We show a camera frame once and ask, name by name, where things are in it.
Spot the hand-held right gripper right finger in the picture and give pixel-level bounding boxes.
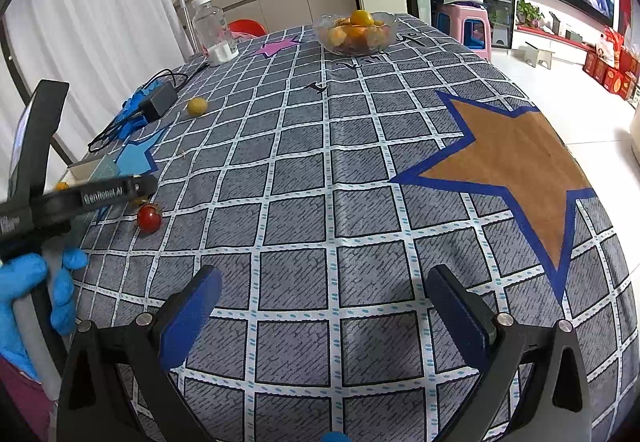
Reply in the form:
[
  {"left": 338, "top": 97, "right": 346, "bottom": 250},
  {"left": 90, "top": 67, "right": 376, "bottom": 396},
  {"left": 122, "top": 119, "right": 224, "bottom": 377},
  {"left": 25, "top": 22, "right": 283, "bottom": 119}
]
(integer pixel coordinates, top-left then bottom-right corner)
[{"left": 425, "top": 265, "right": 593, "bottom": 442}]

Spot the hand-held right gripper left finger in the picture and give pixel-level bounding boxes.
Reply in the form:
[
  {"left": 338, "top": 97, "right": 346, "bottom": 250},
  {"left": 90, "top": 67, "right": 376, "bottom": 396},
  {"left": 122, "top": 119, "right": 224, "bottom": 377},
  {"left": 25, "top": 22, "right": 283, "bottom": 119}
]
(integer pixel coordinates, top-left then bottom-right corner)
[{"left": 56, "top": 265, "right": 223, "bottom": 442}]

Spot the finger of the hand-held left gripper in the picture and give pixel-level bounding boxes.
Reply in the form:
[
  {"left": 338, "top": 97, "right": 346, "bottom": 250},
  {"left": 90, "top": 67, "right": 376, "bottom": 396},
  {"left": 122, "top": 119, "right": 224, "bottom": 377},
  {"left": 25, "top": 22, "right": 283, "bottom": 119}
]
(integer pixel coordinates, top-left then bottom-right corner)
[{"left": 131, "top": 174, "right": 161, "bottom": 203}]

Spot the red cherry tomato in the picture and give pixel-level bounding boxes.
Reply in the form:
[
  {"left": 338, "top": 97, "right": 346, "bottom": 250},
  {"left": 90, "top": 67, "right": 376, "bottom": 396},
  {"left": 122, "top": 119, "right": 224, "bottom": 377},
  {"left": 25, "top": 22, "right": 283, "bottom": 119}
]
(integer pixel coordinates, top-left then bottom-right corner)
[{"left": 136, "top": 203, "right": 163, "bottom": 234}]

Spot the white tray with teal rim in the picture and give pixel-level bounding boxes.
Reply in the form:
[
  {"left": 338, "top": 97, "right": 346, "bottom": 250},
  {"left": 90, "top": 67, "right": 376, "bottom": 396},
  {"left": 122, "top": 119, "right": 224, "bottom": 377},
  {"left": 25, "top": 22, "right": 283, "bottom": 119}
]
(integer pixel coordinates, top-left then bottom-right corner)
[{"left": 65, "top": 155, "right": 123, "bottom": 188}]

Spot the clear glass bowl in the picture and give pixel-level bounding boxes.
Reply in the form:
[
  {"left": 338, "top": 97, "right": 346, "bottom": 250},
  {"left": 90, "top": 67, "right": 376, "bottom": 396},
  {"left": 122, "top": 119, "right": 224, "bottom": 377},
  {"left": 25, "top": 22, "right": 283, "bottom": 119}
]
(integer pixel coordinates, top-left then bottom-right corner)
[{"left": 312, "top": 11, "right": 399, "bottom": 56}]

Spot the person's left forearm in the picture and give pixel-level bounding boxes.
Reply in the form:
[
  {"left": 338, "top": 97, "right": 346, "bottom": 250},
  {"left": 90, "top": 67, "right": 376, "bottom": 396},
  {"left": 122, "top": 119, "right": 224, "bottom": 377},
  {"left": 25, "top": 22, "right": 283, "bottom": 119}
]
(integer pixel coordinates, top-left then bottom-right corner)
[{"left": 0, "top": 354, "right": 53, "bottom": 442}]

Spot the person's left hand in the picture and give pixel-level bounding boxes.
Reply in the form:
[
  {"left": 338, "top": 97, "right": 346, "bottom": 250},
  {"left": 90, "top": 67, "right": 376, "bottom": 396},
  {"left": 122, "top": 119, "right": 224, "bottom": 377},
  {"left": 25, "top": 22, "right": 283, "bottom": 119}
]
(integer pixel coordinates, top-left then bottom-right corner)
[{"left": 0, "top": 248, "right": 90, "bottom": 380}]

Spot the blue glove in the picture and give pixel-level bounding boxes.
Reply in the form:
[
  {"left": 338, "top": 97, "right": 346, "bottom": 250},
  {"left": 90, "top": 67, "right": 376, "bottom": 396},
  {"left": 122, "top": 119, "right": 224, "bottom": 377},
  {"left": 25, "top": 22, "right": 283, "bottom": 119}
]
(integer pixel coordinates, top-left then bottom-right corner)
[{"left": 107, "top": 82, "right": 161, "bottom": 140}]

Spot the white curtain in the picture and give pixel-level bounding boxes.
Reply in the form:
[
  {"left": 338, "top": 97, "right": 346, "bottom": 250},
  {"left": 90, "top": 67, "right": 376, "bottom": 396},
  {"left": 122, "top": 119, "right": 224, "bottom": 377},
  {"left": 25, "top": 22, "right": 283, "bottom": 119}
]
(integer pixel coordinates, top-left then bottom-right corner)
[{"left": 0, "top": 0, "right": 196, "bottom": 188}]

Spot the clear plastic bottle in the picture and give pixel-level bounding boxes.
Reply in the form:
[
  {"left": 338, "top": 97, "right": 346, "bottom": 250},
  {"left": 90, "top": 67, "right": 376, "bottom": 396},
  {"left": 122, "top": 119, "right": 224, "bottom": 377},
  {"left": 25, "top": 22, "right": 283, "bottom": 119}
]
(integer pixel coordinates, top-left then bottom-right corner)
[{"left": 191, "top": 0, "right": 240, "bottom": 67}]

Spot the grey checkered tablecloth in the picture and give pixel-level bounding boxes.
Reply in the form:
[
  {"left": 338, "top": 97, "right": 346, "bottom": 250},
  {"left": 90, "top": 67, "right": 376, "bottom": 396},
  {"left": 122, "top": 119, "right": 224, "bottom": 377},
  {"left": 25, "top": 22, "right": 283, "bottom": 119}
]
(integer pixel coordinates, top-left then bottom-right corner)
[{"left": 65, "top": 12, "right": 636, "bottom": 442}]

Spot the red plastic stool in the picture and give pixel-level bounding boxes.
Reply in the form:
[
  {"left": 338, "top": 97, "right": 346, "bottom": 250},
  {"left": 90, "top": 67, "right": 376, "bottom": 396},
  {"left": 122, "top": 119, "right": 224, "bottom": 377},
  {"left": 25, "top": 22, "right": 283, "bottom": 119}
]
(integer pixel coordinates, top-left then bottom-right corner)
[{"left": 227, "top": 19, "right": 267, "bottom": 39}]

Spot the husked physalis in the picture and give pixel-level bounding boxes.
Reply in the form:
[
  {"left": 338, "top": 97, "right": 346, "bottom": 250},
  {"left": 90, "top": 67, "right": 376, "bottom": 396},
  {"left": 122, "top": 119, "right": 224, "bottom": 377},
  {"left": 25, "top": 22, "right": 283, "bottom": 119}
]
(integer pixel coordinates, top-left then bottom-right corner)
[{"left": 324, "top": 25, "right": 351, "bottom": 48}]

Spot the small white stand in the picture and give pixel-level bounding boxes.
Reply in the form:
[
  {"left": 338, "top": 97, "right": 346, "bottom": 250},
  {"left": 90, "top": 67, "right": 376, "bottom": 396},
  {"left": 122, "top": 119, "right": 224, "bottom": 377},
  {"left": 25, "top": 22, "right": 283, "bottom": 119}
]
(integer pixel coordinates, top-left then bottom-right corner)
[{"left": 517, "top": 41, "right": 557, "bottom": 69}]

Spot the red gift box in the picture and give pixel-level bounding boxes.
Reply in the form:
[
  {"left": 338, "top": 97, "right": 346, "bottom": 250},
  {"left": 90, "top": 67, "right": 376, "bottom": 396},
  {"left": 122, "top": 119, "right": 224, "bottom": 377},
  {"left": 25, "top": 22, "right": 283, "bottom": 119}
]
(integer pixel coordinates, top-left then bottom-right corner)
[
  {"left": 604, "top": 67, "right": 637, "bottom": 98},
  {"left": 582, "top": 50, "right": 608, "bottom": 82}
]

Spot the pink plastic stool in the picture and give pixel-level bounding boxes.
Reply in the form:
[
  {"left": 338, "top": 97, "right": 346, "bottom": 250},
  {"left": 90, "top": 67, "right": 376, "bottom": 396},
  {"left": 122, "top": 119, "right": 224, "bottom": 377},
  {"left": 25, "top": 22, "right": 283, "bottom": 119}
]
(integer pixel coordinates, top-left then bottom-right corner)
[{"left": 434, "top": 3, "right": 493, "bottom": 60}]

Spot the white television console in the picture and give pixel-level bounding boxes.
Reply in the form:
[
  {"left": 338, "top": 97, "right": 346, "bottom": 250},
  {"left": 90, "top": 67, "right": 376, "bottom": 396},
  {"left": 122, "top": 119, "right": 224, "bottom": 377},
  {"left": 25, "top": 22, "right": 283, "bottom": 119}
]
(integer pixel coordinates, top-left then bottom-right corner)
[{"left": 515, "top": 22, "right": 598, "bottom": 52}]

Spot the potted green plant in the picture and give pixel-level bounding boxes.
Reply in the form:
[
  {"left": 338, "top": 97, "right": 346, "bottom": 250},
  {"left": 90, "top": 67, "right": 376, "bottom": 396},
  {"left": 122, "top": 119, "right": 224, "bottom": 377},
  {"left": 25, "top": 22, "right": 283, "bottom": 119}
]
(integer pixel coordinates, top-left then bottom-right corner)
[{"left": 516, "top": 0, "right": 545, "bottom": 28}]

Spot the red gift bag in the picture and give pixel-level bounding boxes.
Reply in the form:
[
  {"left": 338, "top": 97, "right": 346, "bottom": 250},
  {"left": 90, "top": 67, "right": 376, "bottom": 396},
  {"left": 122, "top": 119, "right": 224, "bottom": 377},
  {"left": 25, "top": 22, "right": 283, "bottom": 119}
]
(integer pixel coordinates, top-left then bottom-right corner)
[{"left": 600, "top": 27, "right": 632, "bottom": 68}]

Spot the black power adapter with cable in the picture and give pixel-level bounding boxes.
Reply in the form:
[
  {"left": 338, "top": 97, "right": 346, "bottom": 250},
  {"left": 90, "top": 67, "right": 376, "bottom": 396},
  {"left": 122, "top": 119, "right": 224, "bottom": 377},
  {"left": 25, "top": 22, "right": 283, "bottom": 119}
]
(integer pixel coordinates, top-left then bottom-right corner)
[{"left": 87, "top": 62, "right": 211, "bottom": 154}]

